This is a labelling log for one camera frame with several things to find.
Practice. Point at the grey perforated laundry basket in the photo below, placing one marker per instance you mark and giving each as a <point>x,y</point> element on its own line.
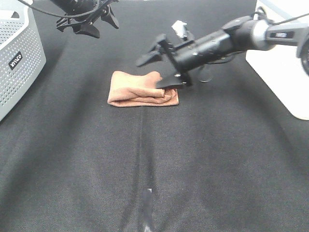
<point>22,56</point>

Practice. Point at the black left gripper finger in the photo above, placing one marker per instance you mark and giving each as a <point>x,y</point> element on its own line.
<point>86,29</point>
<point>109,17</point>

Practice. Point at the brown towel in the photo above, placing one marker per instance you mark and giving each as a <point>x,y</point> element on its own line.
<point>127,90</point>

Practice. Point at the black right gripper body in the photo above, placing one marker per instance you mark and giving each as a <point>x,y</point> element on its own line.
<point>190,55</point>

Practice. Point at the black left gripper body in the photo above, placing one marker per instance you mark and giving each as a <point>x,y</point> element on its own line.
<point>80,11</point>

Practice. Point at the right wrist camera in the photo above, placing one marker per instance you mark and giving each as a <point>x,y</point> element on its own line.
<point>182,31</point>

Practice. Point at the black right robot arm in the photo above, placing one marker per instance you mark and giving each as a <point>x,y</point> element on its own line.
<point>237,36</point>

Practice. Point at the white storage box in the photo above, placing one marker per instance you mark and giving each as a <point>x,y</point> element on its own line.
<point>279,67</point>

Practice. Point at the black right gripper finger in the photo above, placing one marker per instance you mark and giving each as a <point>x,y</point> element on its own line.
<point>171,82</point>
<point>152,56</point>

